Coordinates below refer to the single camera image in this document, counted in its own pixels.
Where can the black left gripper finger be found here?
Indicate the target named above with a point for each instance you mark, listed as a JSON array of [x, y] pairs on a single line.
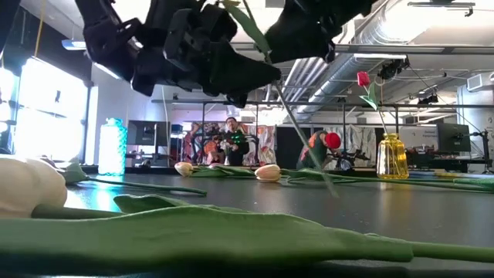
[[237, 100], [239, 73]]

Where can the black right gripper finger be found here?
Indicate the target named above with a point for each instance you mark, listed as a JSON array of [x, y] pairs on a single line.
[[293, 27], [301, 55]]

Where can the black background robot arm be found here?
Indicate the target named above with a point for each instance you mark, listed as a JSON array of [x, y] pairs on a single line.
[[355, 156]]

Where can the blue textured glass vase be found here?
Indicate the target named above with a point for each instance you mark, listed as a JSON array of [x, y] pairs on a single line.
[[112, 150]]

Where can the yellow glass vase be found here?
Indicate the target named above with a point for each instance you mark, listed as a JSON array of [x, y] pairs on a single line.
[[392, 160]]

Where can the person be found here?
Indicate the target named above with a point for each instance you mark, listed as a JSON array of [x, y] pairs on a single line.
[[314, 148], [235, 148]]

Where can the colourful patterned curtain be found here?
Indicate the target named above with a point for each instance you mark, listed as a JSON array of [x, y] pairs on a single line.
[[266, 144]]

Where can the black partition panel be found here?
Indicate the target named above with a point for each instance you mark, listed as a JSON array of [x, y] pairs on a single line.
[[287, 148]]

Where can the black computer monitor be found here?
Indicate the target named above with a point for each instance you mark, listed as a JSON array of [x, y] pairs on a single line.
[[453, 137], [148, 133]]

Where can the white patterned curtain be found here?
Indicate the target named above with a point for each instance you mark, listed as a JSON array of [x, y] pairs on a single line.
[[363, 143]]

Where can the white LED light bar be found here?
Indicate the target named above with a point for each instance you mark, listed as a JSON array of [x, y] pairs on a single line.
[[73, 45]]

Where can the black horizontal rack bar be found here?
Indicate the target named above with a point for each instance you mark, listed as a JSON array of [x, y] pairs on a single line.
[[444, 106]]

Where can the large bright window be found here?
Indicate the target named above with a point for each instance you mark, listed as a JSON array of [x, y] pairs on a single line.
[[50, 116]]

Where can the black desk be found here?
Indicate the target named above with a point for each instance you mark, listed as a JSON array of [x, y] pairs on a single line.
[[444, 162]]

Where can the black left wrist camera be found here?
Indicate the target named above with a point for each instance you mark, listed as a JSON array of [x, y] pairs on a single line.
[[220, 23]]

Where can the silver spiral ventilation duct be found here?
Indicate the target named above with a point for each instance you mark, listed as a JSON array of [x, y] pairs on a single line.
[[347, 73]]

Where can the black overhead camera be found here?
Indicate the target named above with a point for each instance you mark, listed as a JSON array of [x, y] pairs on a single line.
[[427, 99], [391, 69]]

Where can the grey overhead frame bar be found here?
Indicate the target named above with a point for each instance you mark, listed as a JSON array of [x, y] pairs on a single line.
[[424, 49]]

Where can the black ceiling rail fixture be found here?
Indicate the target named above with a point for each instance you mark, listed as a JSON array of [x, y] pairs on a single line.
[[440, 4]]

